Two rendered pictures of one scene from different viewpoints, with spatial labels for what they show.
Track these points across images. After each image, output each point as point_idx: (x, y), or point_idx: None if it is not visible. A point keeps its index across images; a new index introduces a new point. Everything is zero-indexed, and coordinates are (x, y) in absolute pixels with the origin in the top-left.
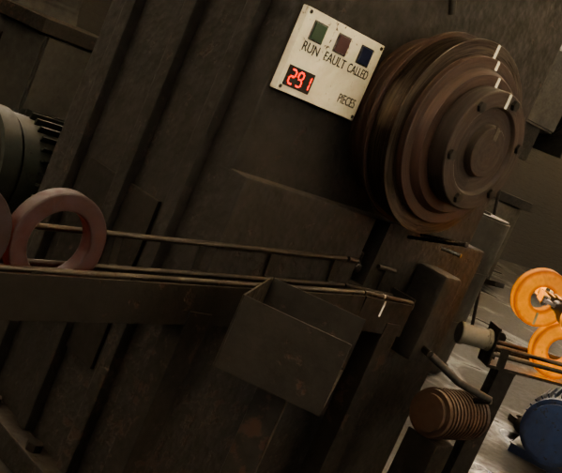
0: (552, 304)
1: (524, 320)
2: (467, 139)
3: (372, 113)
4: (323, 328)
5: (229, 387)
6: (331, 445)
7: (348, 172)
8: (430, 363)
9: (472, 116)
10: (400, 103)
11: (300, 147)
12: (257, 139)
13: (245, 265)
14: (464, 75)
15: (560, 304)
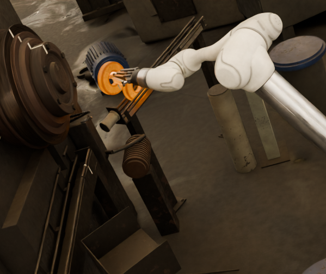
0: (127, 82)
1: (117, 92)
2: (53, 85)
3: (11, 127)
4: (118, 228)
5: (87, 269)
6: None
7: (17, 149)
8: None
9: (47, 77)
10: (20, 113)
11: (2, 176)
12: None
13: (48, 241)
14: (21, 64)
15: (131, 79)
